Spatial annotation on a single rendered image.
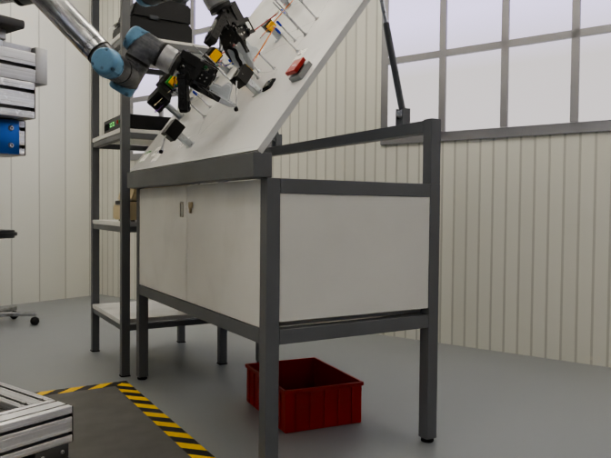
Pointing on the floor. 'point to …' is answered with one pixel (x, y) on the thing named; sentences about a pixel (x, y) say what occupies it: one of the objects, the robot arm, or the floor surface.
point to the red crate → (310, 394)
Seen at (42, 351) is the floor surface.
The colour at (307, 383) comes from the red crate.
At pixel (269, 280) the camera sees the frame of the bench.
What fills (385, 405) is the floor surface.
